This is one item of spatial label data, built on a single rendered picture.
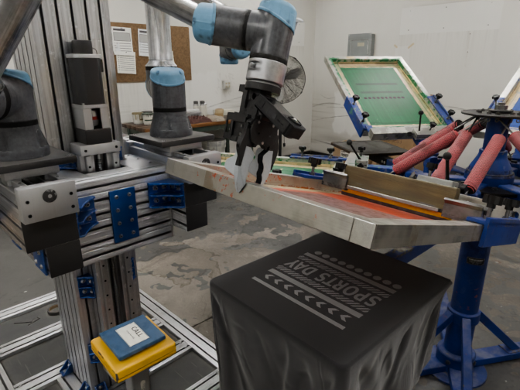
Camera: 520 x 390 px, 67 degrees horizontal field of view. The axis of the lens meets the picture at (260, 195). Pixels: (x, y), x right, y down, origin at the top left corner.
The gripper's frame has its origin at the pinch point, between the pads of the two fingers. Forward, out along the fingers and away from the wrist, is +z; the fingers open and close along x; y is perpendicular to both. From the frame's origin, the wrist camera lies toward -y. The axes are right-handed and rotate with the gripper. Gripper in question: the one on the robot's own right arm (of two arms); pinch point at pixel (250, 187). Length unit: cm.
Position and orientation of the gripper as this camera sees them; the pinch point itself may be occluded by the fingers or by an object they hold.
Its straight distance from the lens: 78.5
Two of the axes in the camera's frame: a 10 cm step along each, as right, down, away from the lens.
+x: -7.1, -0.6, -7.0
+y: -6.8, -2.3, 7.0
